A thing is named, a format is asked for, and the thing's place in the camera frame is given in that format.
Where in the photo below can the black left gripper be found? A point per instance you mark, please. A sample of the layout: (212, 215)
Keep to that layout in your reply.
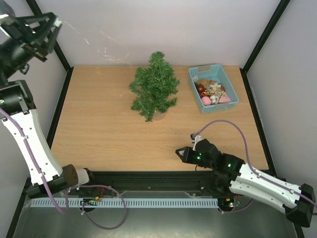
(28, 37)

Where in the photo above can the pink heart ornament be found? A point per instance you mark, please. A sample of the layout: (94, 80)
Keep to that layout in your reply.
(224, 98)

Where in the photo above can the red bauble ornament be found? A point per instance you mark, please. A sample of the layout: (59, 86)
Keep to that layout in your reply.
(200, 88)

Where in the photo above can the wooden tree base disc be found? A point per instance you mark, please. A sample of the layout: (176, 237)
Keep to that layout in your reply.
(158, 116)

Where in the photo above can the white pompom ornament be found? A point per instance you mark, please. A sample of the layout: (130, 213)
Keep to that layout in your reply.
(214, 99)

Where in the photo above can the gold glitter merry ornament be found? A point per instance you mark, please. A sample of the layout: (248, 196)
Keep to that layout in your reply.
(211, 92)

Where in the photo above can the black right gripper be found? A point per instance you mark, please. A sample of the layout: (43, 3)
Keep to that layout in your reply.
(190, 157)

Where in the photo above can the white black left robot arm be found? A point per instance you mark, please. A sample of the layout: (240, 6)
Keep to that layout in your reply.
(19, 115)

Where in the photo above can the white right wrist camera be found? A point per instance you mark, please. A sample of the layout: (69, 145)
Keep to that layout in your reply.
(194, 140)

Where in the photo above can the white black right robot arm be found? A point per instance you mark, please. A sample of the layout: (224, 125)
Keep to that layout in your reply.
(235, 175)

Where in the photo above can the pink pompom ornament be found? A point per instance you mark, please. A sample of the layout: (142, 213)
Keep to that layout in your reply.
(206, 101)

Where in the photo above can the light blue cable duct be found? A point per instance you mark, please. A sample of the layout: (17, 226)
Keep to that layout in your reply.
(145, 203)

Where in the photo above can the light blue plastic basket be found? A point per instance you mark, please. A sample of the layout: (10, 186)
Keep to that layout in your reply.
(218, 79)

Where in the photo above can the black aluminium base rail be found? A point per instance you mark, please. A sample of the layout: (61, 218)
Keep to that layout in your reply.
(201, 182)

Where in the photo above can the small green christmas tree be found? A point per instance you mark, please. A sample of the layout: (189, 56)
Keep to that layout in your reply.
(155, 87)

